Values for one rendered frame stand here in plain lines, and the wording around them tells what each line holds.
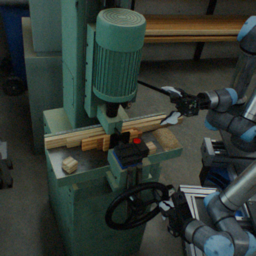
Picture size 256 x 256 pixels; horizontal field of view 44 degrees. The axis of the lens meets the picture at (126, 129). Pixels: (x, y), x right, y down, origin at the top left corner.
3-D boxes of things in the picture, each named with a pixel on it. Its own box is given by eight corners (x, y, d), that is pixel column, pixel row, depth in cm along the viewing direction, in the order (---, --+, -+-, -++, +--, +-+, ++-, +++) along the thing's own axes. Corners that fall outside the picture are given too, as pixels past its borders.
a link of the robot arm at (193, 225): (190, 229, 98) (211, 221, 101) (182, 222, 102) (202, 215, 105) (192, 250, 100) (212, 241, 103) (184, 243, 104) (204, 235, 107)
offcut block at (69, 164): (69, 173, 127) (69, 167, 124) (61, 167, 129) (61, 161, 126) (77, 168, 130) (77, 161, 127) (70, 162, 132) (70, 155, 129)
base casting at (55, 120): (72, 203, 139) (72, 190, 133) (42, 123, 177) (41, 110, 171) (160, 178, 156) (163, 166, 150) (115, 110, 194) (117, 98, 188)
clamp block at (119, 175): (117, 187, 128) (119, 172, 123) (105, 164, 137) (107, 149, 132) (149, 178, 134) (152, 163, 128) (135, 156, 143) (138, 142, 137)
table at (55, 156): (62, 207, 122) (62, 197, 118) (44, 153, 142) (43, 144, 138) (191, 170, 145) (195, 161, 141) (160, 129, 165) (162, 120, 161)
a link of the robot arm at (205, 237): (234, 265, 93) (211, 266, 89) (209, 247, 103) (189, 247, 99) (240, 240, 92) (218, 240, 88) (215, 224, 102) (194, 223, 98)
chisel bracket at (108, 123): (106, 138, 138) (108, 123, 133) (96, 118, 147) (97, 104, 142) (122, 134, 141) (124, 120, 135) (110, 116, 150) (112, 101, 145)
